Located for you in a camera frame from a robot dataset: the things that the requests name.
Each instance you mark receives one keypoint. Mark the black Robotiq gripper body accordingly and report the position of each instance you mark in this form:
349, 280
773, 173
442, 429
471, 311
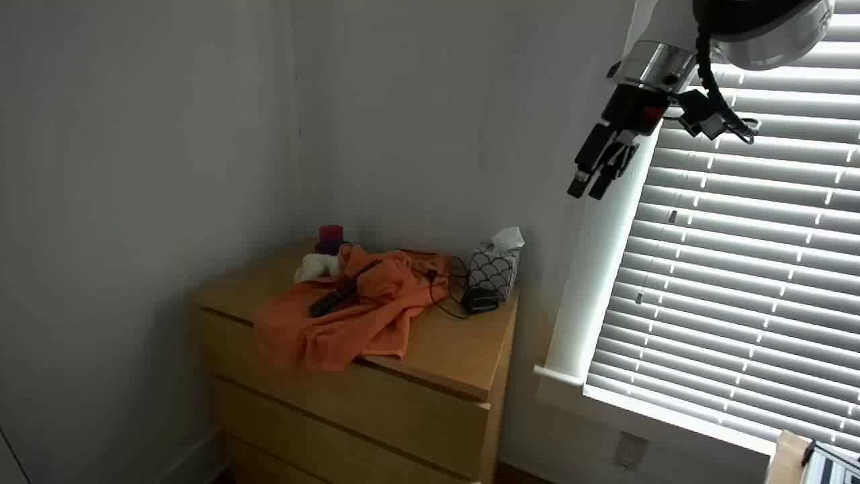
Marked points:
635, 109

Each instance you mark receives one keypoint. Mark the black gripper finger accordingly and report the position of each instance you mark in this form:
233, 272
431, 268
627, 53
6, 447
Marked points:
614, 169
589, 162

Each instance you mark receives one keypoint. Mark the white paper wipe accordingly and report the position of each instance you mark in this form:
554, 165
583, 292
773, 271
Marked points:
509, 237

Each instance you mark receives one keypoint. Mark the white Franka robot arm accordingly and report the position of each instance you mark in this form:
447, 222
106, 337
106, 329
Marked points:
761, 37

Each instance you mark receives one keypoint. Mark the scale-patterned tissue box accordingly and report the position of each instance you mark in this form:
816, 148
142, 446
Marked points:
494, 271

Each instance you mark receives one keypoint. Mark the grey striped box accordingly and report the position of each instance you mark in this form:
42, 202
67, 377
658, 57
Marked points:
835, 467

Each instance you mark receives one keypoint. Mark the white window blinds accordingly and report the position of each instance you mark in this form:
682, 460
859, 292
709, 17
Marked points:
744, 271

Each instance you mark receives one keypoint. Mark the black round power hub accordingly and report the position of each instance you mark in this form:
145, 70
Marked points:
482, 299

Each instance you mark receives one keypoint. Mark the maroon cup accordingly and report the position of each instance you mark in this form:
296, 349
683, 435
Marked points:
333, 237

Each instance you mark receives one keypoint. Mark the orange cloth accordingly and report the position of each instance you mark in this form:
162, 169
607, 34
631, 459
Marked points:
360, 312

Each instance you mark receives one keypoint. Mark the black elongated handheld object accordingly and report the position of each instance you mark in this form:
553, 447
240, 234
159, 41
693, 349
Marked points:
333, 299

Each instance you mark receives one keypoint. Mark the white crumpled object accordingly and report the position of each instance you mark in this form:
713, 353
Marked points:
317, 268

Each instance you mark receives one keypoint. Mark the light wooden dresser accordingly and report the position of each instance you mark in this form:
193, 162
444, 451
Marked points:
378, 393

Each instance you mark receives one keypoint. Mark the brown cardboard piece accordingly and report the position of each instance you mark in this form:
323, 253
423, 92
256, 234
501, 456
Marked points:
788, 459

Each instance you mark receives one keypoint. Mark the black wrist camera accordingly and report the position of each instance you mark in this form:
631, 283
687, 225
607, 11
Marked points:
713, 116

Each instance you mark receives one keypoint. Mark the white window frame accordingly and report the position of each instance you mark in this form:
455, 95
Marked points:
593, 296

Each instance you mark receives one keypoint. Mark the white wall outlet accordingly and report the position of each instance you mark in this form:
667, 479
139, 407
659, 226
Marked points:
632, 451

